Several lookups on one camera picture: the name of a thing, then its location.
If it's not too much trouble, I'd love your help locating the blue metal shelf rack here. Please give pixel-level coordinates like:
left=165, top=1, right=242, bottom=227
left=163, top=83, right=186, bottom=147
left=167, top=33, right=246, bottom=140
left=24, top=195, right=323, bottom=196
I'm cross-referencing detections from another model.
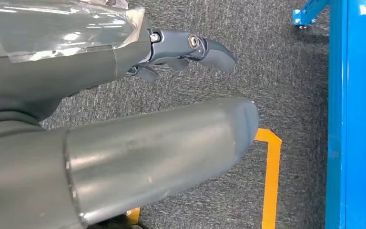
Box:
left=293, top=0, right=330, bottom=30
left=324, top=0, right=366, bottom=229

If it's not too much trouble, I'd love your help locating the yellow floor tape square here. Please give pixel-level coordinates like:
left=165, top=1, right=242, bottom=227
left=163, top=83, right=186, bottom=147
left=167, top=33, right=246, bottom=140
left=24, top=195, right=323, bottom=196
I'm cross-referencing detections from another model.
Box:
left=126, top=127, right=283, bottom=229

